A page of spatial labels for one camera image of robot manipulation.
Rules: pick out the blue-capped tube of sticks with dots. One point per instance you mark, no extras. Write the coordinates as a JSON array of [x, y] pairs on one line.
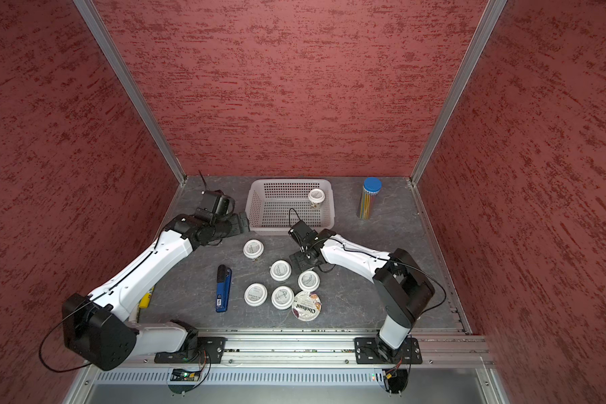
[[370, 189]]

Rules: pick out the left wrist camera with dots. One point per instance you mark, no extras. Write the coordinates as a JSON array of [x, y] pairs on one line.
[[215, 206]]

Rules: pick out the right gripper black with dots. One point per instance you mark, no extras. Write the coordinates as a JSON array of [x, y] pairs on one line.
[[299, 262]]

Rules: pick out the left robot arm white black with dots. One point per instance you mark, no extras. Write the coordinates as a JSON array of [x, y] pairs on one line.
[[98, 328]]

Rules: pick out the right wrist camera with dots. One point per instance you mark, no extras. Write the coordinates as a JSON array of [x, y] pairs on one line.
[[303, 235]]

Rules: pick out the right aluminium corner post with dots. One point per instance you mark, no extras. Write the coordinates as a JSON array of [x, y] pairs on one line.
[[486, 25]]

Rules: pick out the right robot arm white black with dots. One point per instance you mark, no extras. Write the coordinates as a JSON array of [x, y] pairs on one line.
[[404, 290]]

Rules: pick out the left aluminium corner post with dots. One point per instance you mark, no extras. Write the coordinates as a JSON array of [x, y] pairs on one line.
[[96, 25]]

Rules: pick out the wide Chobani yogurt tub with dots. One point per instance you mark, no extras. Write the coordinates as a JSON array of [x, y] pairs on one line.
[[306, 306]]

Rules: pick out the aluminium front rail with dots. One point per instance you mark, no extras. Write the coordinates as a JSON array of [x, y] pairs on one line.
[[315, 348]]

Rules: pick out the right controller board with wires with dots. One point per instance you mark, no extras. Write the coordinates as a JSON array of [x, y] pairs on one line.
[[395, 381]]

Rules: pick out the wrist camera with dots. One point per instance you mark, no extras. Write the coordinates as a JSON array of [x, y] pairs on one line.
[[215, 206], [303, 235]]

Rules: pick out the white vented strip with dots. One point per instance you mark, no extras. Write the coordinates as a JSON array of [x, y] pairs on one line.
[[295, 377]]

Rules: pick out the controller board with wires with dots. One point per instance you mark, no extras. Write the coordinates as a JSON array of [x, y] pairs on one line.
[[395, 381], [184, 374]]

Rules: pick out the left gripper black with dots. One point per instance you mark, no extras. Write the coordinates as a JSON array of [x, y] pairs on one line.
[[236, 230]]

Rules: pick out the left controller board with wires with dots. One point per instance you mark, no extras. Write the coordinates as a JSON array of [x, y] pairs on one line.
[[184, 374]]

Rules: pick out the yellow marker pen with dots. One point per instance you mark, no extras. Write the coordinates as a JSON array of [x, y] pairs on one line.
[[146, 299]]

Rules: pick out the yogurt cup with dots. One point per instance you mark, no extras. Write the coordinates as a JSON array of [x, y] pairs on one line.
[[253, 249], [282, 298], [309, 281], [316, 197], [280, 270], [256, 294]]

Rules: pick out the aluminium corner post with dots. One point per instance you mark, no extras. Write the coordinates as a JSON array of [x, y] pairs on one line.
[[96, 25], [486, 25]]

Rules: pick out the blue black stapler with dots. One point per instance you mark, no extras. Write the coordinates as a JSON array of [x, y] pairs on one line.
[[223, 287]]

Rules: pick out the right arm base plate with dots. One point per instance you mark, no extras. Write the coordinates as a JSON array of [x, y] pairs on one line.
[[372, 351]]

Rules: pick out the white plastic perforated basket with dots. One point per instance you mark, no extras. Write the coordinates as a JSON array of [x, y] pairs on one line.
[[274, 205]]

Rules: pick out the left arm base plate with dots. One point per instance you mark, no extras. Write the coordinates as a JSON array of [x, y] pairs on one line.
[[195, 351]]

